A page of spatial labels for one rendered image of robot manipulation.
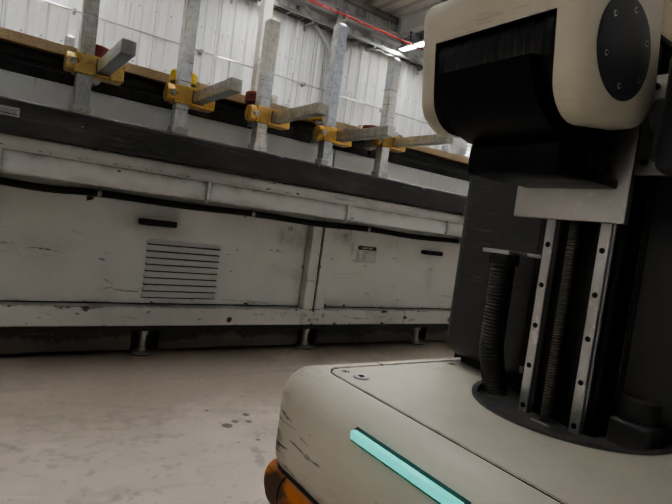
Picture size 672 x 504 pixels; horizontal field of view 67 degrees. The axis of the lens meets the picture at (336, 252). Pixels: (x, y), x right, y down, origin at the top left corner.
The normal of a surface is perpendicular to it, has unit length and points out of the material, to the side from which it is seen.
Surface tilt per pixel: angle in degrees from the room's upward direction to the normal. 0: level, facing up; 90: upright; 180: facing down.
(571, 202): 90
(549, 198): 90
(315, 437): 90
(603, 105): 90
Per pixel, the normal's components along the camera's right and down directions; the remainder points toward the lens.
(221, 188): 0.57, 0.12
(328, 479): -0.82, -0.08
